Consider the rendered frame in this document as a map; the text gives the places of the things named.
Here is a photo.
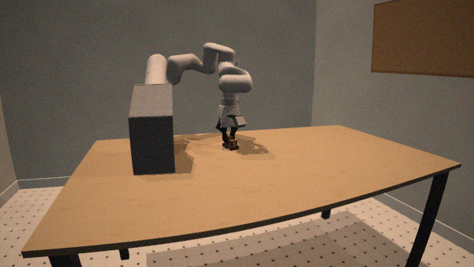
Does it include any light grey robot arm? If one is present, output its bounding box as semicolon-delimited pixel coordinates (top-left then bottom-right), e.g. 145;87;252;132
144;43;252;105

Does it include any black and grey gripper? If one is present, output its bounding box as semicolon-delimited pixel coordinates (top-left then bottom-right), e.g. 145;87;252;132
216;104;240;143

